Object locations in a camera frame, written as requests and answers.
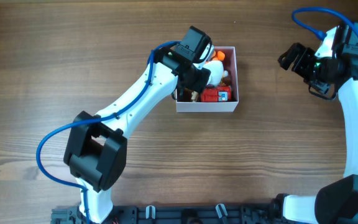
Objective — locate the white rattle drum toy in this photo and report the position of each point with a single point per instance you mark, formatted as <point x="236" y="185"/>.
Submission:
<point x="194" y="96"/>

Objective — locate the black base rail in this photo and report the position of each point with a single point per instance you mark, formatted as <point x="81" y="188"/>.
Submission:
<point x="220" y="213"/>

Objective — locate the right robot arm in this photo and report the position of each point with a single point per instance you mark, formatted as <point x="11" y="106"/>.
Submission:
<point x="330" y="72"/>

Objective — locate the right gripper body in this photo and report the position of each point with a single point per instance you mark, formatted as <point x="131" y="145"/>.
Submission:
<point x="312" y="69"/>

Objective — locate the white box pink interior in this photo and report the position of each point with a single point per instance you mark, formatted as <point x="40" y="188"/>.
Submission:
<point x="184" y="103"/>

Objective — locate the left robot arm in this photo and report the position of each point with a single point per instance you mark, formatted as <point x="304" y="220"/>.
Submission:
<point x="96" y="150"/>

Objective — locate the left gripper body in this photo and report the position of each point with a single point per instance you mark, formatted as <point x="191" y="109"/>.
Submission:
<point x="199" y="79"/>

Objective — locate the white chicken plush toy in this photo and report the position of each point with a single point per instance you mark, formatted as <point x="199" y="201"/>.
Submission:
<point x="216" y="67"/>

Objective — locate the red toy fire truck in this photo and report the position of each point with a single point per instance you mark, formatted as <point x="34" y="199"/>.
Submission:
<point x="216" y="94"/>

